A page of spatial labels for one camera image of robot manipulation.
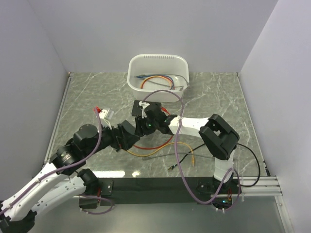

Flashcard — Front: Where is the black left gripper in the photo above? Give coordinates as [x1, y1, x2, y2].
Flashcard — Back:
[84, 119, 140, 158]

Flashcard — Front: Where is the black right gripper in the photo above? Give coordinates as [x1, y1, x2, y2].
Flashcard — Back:
[135, 115, 159, 138]

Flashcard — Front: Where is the red ethernet cable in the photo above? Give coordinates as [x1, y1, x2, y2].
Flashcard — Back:
[132, 106, 179, 150]

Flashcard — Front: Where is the yellow ethernet cable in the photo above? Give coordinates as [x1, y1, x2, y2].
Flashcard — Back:
[125, 142, 196, 167]

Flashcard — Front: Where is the black network switch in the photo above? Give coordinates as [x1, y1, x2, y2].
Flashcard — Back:
[131, 100, 161, 117]
[118, 120, 135, 135]

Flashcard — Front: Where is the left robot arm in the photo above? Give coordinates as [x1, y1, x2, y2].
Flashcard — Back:
[0, 120, 139, 233]

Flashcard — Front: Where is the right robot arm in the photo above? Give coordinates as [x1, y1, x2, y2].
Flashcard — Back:
[132, 101, 240, 194]

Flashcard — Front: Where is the white plastic bin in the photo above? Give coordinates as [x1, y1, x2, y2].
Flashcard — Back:
[127, 54, 190, 102]

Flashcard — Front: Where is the grey ethernet cable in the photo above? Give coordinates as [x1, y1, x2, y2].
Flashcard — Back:
[142, 152, 217, 161]

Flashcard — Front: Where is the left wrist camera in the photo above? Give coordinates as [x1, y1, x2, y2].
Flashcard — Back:
[94, 106, 114, 129]

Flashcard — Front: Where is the orange cable in bin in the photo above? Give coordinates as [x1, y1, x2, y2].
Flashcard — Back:
[142, 75, 175, 90]

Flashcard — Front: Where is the blue cable in bin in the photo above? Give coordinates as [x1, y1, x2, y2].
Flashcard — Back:
[135, 74, 174, 84]

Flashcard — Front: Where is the red cable in bin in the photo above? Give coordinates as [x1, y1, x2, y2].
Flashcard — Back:
[140, 75, 175, 90]

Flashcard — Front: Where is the grey cable in bin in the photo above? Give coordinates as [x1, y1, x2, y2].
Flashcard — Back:
[150, 73, 190, 92]

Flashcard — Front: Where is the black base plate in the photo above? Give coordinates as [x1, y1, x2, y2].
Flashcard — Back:
[77, 177, 243, 207]

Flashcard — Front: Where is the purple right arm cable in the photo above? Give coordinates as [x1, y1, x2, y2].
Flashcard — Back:
[142, 89, 242, 214]

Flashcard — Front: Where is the black cable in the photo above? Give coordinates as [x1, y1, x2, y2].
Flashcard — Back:
[167, 142, 260, 187]

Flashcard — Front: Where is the aluminium rail frame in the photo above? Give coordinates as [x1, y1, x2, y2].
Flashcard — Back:
[47, 72, 289, 233]

